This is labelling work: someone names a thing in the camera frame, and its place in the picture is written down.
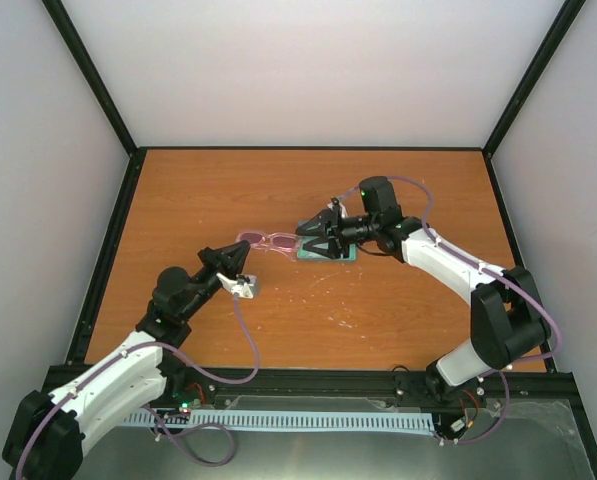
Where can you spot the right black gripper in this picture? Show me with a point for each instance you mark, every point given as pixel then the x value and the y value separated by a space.
pixel 334 240

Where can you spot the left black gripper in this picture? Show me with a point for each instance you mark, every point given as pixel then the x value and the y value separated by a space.
pixel 231 257

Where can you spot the pink translucent sunglasses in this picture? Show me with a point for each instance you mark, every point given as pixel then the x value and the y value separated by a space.
pixel 284 243

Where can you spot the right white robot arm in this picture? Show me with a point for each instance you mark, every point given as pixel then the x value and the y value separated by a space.
pixel 507 318

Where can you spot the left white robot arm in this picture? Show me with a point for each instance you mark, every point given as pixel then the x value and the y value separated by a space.
pixel 52 432

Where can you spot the clear plastic sheet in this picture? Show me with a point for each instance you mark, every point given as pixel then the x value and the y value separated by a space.
pixel 499 440

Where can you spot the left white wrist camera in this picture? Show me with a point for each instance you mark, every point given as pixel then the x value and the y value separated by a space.
pixel 241 286

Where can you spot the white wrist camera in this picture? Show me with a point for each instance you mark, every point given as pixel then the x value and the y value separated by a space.
pixel 241 286
pixel 335 204

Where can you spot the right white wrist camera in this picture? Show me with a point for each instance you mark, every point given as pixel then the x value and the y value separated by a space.
pixel 335 204

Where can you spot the black enclosure frame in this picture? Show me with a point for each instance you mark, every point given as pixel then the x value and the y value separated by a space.
pixel 136 156

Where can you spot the light blue slotted cable duct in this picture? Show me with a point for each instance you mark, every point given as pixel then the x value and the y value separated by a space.
pixel 304 421

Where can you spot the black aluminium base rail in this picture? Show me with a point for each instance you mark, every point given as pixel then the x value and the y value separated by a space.
pixel 398 387

